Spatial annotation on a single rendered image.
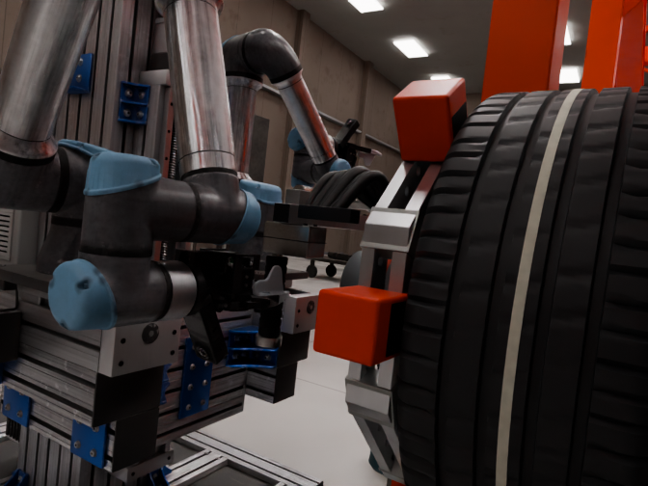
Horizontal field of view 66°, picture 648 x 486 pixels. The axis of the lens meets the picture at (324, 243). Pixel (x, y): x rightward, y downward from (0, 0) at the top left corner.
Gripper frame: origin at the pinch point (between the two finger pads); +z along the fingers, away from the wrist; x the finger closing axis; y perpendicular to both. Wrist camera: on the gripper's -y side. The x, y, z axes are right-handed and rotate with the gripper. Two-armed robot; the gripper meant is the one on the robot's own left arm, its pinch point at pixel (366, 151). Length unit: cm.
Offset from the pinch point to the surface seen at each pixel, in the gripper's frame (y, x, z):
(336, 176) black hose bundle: 12, 70, -84
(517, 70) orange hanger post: -23, 60, -18
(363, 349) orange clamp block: 28, 93, -98
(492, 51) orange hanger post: -28, 53, -20
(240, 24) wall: -284, -914, 503
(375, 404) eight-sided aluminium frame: 37, 91, -90
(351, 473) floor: 122, 18, 11
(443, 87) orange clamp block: -2, 85, -84
